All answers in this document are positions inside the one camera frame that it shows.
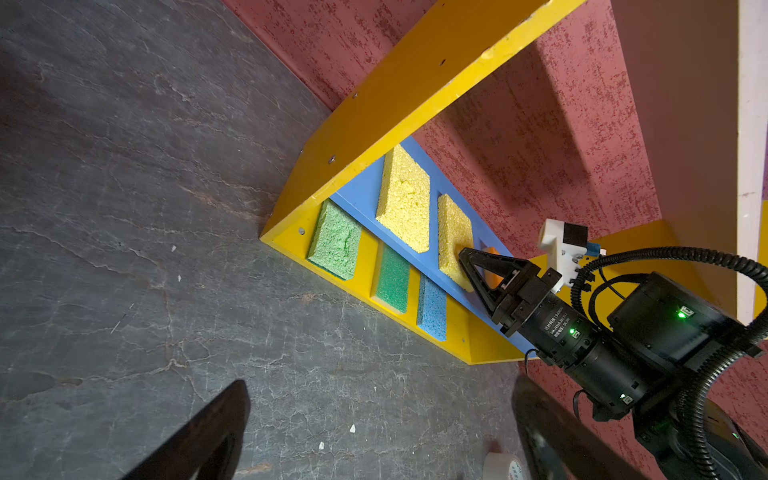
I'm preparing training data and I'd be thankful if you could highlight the tan sponge green scrub back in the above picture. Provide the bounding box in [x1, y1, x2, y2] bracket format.
[371, 242, 410, 314]

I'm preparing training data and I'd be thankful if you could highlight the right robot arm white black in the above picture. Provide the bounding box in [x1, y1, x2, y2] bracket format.
[459, 246, 767, 479]

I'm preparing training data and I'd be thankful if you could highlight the blue sponge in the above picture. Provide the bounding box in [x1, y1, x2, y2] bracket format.
[417, 276, 447, 342]

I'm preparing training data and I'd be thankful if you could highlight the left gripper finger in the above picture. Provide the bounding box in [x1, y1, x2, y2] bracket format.
[125, 379, 251, 479]

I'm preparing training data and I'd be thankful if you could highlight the clear tape roll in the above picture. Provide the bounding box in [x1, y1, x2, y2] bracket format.
[482, 452, 527, 480]

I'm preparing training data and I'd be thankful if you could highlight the green cellulose sponge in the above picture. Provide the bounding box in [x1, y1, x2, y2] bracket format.
[307, 200, 362, 281]

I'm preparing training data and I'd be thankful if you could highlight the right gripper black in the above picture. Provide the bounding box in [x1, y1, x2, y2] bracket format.
[459, 247, 651, 420]

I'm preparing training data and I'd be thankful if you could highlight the yellow shelf with coloured boards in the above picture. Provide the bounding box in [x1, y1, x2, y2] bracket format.
[259, 0, 768, 366]

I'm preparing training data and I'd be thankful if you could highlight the yellow cellulose sponge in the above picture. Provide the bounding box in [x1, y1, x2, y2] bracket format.
[437, 194, 474, 292]
[376, 145, 430, 254]

